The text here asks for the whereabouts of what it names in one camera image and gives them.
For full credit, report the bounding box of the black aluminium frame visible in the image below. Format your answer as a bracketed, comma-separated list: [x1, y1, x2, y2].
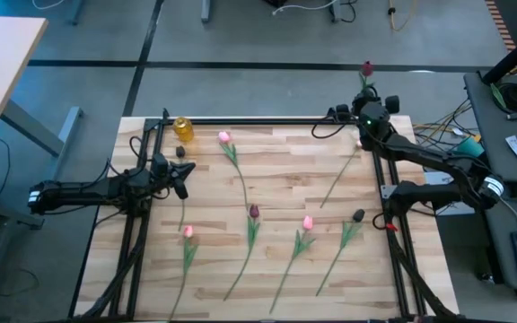
[67, 107, 460, 323]

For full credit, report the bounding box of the black diagonal beam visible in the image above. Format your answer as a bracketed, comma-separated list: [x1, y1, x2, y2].
[481, 20, 517, 85]

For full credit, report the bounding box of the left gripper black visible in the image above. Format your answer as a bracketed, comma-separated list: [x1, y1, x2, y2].
[148, 161, 197, 201]

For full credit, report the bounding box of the grey side table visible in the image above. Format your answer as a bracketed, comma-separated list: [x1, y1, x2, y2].
[462, 71, 517, 292]

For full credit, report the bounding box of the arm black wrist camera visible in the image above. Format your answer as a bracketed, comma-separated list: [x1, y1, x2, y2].
[150, 153, 171, 179]
[359, 101, 390, 135]

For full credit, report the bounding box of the grey metal desk leg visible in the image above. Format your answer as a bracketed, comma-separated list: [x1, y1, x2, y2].
[0, 99, 84, 158]

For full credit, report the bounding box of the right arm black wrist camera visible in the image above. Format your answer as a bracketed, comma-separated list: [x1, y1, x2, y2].
[359, 101, 390, 135]

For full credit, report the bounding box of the white floor cable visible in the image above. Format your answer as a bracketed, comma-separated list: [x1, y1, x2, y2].
[270, 0, 338, 17]

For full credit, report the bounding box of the yellow glass vase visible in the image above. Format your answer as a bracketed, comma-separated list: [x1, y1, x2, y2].
[172, 116, 195, 144]

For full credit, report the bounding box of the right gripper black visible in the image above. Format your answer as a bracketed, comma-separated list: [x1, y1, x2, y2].
[335, 91, 400, 123]

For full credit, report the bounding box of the dark red artificial tulip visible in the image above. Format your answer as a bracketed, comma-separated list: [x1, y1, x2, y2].
[358, 60, 376, 93]
[223, 204, 262, 301]

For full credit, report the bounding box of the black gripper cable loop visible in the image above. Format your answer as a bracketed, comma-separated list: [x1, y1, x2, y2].
[311, 107, 354, 140]

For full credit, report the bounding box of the light wooden desk top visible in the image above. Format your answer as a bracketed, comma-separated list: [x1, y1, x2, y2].
[0, 15, 49, 145]

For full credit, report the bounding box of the dark metal table base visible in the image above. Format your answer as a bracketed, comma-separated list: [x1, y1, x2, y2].
[0, 181, 47, 231]

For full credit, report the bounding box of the bundle of coloured cables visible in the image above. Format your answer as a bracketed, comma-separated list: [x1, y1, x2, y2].
[413, 99, 478, 150]

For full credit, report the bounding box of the teal cup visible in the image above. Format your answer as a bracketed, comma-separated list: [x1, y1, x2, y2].
[455, 136, 485, 158]

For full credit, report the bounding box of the orange striped floor strip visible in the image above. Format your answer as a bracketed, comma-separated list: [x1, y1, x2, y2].
[485, 0, 517, 51]

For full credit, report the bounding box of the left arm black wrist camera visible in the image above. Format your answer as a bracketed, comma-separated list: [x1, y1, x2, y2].
[150, 153, 171, 179]

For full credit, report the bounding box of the yellow floor cable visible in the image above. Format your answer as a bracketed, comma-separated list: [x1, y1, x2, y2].
[387, 0, 419, 32]

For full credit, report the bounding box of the pink artificial tulip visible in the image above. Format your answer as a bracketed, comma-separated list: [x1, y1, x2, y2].
[217, 130, 250, 211]
[268, 214, 317, 315]
[167, 224, 200, 323]

